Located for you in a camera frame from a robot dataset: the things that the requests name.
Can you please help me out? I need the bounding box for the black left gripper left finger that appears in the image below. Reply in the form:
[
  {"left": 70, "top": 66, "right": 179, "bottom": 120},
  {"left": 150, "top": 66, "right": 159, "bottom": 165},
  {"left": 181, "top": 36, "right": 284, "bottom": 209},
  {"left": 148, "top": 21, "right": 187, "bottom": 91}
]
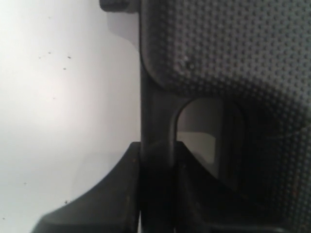
[{"left": 33, "top": 142, "right": 140, "bottom": 233}]

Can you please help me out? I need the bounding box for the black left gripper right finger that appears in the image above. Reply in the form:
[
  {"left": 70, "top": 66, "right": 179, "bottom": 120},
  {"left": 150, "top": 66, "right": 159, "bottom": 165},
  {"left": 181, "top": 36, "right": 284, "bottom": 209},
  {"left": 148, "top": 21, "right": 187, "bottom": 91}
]
[{"left": 173, "top": 142, "right": 294, "bottom": 233}]

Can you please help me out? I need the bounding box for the black plastic carrying case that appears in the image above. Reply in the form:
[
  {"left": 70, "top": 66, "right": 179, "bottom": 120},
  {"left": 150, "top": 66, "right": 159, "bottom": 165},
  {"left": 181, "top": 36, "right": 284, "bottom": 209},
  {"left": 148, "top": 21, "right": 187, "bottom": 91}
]
[{"left": 100, "top": 0, "right": 311, "bottom": 233}]

